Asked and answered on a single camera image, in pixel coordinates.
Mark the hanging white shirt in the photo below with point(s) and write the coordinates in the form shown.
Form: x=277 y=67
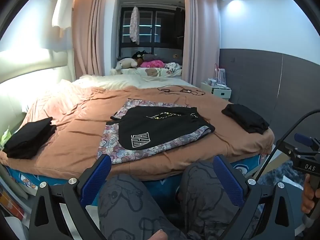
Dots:
x=62 y=5

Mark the grey shaggy rug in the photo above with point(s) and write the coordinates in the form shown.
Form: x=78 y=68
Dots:
x=277 y=175

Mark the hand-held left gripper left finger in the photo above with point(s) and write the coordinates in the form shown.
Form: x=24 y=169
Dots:
x=96 y=177

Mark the person's left hand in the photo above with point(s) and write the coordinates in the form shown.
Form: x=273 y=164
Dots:
x=157 y=235

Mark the white nightstand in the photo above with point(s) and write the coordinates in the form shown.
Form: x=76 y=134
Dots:
x=222 y=93

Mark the pink plush toy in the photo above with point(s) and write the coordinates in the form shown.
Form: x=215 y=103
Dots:
x=152 y=64

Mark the black plush toy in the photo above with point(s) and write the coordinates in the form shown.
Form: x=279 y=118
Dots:
x=140 y=56

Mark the white paper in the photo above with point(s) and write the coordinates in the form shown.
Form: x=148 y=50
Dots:
x=291 y=181

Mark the brown blanket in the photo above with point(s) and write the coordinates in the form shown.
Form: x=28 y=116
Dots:
x=75 y=120

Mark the person's right hand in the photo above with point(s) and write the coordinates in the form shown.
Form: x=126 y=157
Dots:
x=306 y=195

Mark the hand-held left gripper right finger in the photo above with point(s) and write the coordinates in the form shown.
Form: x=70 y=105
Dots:
x=230 y=180

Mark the hanging floral garment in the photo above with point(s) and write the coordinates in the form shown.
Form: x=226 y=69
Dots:
x=134 y=25

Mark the small container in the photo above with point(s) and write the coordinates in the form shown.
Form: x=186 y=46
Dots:
x=210 y=83

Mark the hanging dark garment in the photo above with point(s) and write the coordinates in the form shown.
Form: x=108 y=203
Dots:
x=179 y=25

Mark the white padded headboard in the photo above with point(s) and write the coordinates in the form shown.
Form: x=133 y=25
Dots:
x=30 y=60

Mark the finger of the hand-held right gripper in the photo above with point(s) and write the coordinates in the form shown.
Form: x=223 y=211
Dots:
x=303 y=138
x=287 y=149

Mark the white power strip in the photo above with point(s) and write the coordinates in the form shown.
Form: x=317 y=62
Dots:
x=223 y=86

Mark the beige plush dog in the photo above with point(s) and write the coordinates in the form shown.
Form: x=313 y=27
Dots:
x=125 y=63

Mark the grey pillow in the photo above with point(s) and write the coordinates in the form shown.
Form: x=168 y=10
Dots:
x=151 y=57

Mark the pink curtain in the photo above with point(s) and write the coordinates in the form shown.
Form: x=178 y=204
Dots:
x=92 y=30
x=200 y=35

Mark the stack of black pants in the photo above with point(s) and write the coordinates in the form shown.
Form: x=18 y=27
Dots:
x=27 y=137
x=245 y=118

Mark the black shorts with white print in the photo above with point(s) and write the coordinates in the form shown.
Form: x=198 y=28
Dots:
x=155 y=130

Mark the cream duvet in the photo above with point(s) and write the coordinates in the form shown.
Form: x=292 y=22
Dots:
x=112 y=81

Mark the orange box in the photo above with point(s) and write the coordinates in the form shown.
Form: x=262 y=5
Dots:
x=11 y=205

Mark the black and white spotted cloth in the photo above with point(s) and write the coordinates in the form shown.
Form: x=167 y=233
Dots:
x=172 y=67

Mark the person's left leg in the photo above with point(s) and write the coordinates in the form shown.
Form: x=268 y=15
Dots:
x=130 y=205

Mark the striped gift bag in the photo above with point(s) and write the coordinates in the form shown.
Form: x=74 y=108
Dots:
x=221 y=76

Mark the floral patterned cloth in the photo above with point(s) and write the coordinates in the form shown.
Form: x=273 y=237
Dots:
x=112 y=145

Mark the dark window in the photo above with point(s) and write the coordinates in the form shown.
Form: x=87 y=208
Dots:
x=160 y=25

